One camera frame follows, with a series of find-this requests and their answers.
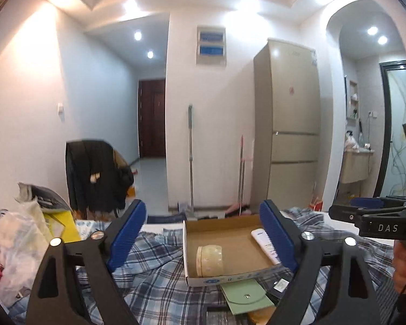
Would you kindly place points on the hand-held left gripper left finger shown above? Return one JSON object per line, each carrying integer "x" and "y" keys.
{"x": 127, "y": 233}

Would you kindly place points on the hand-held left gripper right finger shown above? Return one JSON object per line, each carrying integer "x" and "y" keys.
{"x": 277, "y": 237}

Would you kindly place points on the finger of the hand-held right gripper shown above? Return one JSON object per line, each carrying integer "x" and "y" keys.
{"x": 343, "y": 212}
{"x": 367, "y": 202}

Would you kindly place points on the white remote control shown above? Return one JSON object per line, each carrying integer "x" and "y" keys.
{"x": 262, "y": 240}

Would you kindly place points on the shallow cardboard box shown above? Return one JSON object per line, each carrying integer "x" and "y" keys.
{"x": 233, "y": 240}

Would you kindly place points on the black labelled battery box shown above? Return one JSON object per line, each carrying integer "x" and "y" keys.
{"x": 279, "y": 289}

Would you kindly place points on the cream tape roll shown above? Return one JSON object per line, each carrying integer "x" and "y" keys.
{"x": 209, "y": 260}

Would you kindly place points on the person's right hand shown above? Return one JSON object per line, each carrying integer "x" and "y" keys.
{"x": 400, "y": 270}

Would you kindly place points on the red paper bag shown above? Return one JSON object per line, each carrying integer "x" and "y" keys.
{"x": 316, "y": 204}

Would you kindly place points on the beige sink cabinet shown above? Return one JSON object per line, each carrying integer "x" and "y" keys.
{"x": 355, "y": 166}

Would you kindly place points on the orange cardboard box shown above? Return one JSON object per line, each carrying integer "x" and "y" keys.
{"x": 131, "y": 191}

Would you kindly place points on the blue plaid shirt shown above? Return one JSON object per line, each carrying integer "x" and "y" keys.
{"x": 162, "y": 277}

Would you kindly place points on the pale pink bundle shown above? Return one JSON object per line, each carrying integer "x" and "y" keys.
{"x": 352, "y": 142}

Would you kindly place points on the yellow box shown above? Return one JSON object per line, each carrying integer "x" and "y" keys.
{"x": 62, "y": 226}

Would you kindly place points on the green snap pouch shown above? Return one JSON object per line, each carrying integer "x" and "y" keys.
{"x": 243, "y": 296}

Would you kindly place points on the black jacket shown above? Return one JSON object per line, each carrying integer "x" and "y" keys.
{"x": 88, "y": 172}

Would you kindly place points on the pink broom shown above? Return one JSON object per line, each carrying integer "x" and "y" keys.
{"x": 242, "y": 172}

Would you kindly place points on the wooden chair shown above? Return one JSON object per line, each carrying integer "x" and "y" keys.
{"x": 119, "y": 159}

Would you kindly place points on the frosted glass door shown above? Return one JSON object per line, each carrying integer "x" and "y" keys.
{"x": 397, "y": 125}

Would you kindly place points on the grey plastic bag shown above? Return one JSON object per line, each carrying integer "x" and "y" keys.
{"x": 44, "y": 196}

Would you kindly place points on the beige refrigerator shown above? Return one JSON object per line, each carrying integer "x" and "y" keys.
{"x": 291, "y": 125}

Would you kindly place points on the white plastic bag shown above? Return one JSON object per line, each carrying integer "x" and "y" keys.
{"x": 13, "y": 243}

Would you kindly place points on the dark brown door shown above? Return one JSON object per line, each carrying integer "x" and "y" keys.
{"x": 152, "y": 118}

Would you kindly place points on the ceiling spotlight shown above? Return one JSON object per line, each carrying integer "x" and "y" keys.
{"x": 150, "y": 54}
{"x": 137, "y": 35}

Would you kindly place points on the white wall outlet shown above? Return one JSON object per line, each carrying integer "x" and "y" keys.
{"x": 372, "y": 114}

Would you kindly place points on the wall niche shelf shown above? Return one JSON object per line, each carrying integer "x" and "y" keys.
{"x": 352, "y": 98}

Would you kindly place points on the white wall switch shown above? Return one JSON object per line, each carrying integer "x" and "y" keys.
{"x": 61, "y": 109}

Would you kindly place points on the wall electrical panel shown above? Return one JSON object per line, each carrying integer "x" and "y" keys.
{"x": 211, "y": 45}

